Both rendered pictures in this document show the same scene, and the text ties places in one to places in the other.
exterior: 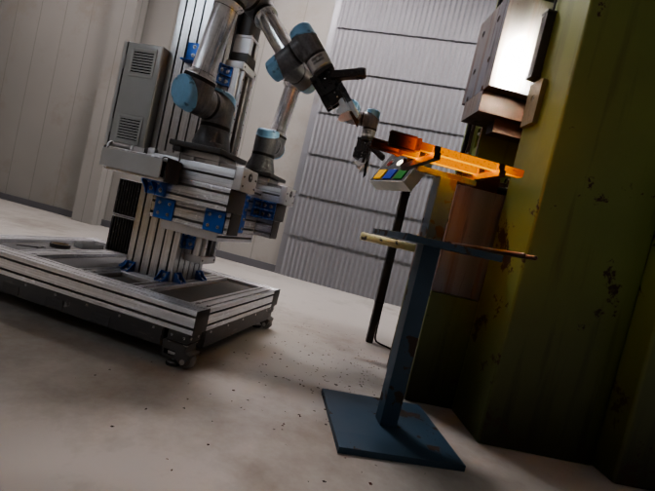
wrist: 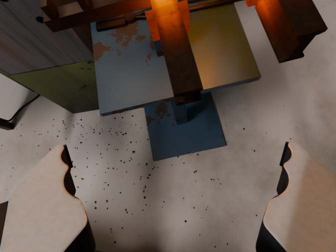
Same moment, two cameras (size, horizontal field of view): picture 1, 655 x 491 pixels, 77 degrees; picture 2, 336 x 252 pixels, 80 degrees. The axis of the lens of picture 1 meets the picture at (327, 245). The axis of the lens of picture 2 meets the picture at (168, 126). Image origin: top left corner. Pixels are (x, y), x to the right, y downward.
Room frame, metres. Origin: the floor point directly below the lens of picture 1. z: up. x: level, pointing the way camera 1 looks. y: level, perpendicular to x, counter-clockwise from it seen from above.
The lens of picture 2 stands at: (1.33, 0.02, 1.11)
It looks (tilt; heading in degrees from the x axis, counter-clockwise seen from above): 73 degrees down; 291
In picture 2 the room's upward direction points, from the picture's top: 25 degrees counter-clockwise
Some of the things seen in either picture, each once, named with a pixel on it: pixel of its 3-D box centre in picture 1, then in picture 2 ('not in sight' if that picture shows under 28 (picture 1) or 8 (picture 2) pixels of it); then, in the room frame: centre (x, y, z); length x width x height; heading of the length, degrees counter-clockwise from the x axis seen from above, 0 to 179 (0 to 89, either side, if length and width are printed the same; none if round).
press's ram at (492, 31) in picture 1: (532, 60); not in sight; (1.89, -0.71, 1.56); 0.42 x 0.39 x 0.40; 94
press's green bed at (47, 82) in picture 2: (464, 345); (82, 46); (1.88, -0.72, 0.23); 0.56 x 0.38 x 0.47; 94
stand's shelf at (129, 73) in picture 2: (429, 243); (167, 47); (1.38, -0.33, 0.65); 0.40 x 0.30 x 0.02; 8
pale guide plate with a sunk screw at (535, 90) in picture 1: (533, 103); not in sight; (1.61, -0.65, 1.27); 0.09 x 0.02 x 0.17; 4
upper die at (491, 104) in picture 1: (514, 117); not in sight; (1.93, -0.71, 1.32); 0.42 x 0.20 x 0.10; 94
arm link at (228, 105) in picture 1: (217, 108); not in sight; (1.64, 0.55, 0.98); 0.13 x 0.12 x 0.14; 154
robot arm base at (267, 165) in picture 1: (261, 163); not in sight; (2.13, 0.43, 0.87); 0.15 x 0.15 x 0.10
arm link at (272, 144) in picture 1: (266, 141); not in sight; (2.14, 0.43, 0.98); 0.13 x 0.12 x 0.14; 175
